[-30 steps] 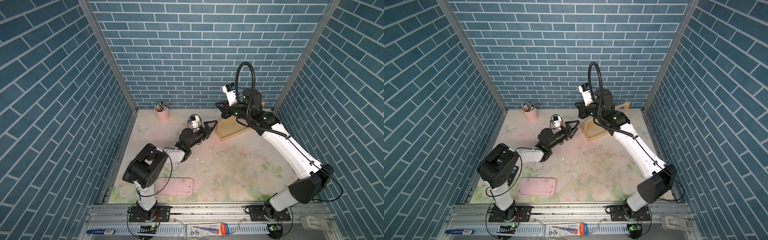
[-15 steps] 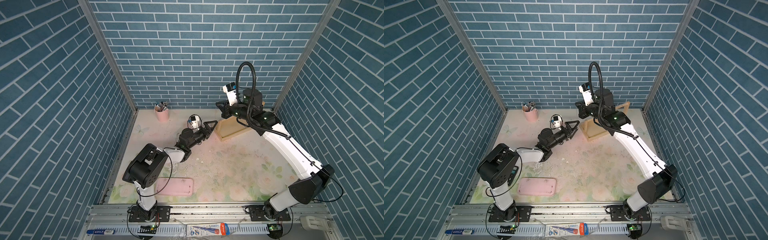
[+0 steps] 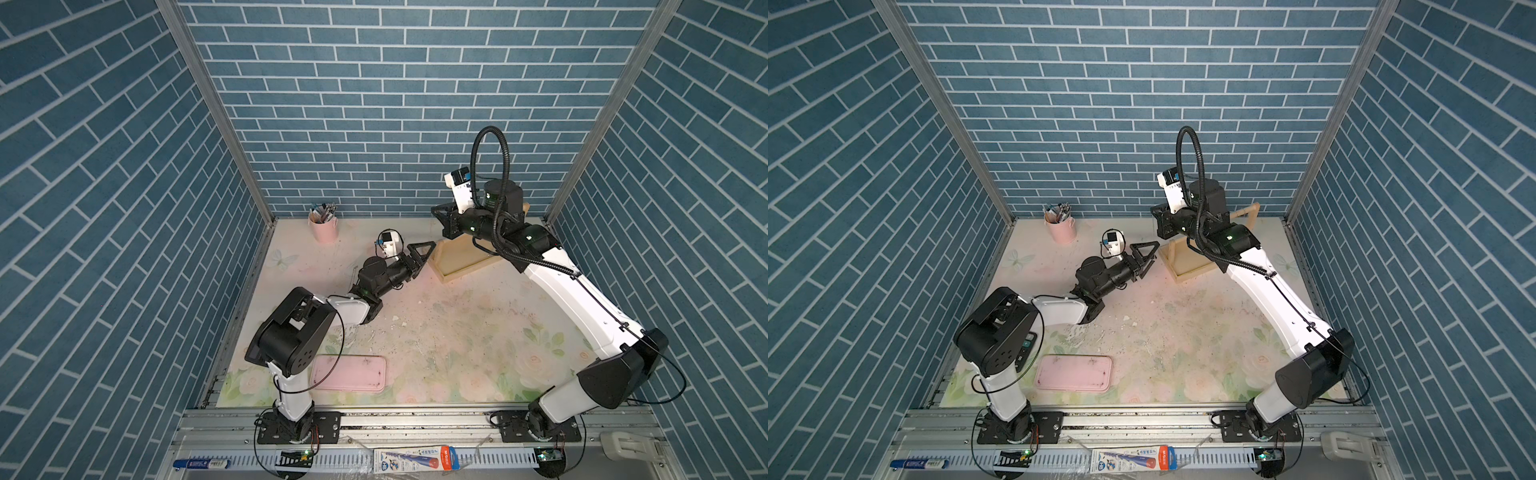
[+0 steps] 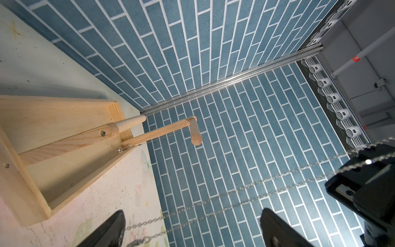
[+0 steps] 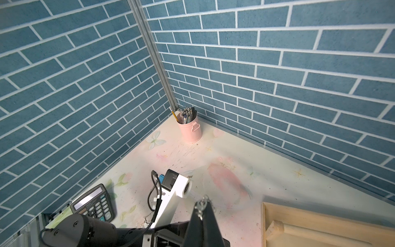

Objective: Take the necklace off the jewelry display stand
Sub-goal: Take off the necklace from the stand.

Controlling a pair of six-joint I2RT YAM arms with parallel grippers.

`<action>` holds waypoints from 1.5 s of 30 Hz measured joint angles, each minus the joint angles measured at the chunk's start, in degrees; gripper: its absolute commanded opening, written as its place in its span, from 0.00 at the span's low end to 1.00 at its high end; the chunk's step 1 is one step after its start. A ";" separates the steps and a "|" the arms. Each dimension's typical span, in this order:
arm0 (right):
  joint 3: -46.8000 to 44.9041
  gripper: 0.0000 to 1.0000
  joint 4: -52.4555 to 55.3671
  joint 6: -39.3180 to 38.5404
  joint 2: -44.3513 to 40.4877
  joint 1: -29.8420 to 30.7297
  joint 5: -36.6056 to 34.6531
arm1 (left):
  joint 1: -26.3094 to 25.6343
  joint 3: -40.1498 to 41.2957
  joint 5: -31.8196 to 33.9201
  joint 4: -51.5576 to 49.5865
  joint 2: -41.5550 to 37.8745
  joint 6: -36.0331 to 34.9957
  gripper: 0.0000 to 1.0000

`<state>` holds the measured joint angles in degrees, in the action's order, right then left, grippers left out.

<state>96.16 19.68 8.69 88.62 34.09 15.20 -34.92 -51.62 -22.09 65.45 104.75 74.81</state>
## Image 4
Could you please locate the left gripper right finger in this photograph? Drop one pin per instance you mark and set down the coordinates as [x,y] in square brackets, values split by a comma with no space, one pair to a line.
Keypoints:
[277,233]

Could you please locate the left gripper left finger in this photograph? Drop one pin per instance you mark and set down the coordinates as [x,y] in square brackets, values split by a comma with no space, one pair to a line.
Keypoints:
[109,234]

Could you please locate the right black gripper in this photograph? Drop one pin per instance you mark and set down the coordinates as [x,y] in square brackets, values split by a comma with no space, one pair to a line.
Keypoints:
[366,185]

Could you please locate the wooden jewelry display stand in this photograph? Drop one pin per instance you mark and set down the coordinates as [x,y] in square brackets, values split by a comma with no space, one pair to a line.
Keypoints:
[52,149]

